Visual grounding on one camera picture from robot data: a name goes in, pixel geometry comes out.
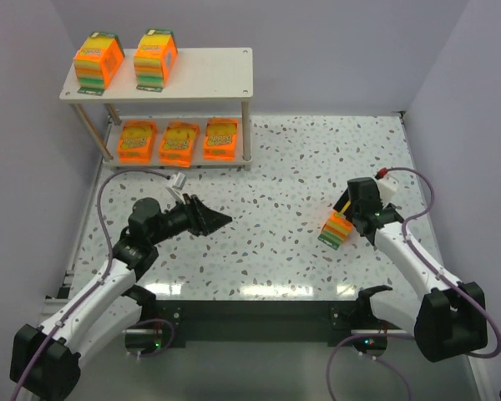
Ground multicolour sponge pack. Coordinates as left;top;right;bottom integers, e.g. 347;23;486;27
73;31;124;95
133;28;178;91
318;200;353;250

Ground orange round sponge box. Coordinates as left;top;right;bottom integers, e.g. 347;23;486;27
203;117;238;161
117;120;157;164
158;120;200;168

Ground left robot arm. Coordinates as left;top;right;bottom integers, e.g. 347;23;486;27
9;194;232;400

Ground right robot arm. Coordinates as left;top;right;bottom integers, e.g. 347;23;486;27
334;177;488;362

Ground white two-tier shelf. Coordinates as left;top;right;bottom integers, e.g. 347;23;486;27
59;48;254;170

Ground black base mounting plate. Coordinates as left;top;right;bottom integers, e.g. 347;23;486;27
124;299;392;348

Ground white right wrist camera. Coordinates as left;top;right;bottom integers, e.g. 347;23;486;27
374;168;398;206

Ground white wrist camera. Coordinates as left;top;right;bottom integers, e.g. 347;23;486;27
374;168;398;206
165;172;187;203

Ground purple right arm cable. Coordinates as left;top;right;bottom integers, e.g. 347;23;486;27
386;166;501;359

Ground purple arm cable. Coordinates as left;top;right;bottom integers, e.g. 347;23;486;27
386;166;501;359
12;168;170;401

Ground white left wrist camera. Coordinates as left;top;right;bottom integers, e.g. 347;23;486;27
165;172;187;203

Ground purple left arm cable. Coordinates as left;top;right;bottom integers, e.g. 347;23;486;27
12;168;170;401

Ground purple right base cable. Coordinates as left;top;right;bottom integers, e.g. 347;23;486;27
326;332;417;401

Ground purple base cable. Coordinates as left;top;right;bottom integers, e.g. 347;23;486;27
129;319;177;358
326;332;417;401

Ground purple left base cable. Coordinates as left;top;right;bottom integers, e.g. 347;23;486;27
129;319;177;358

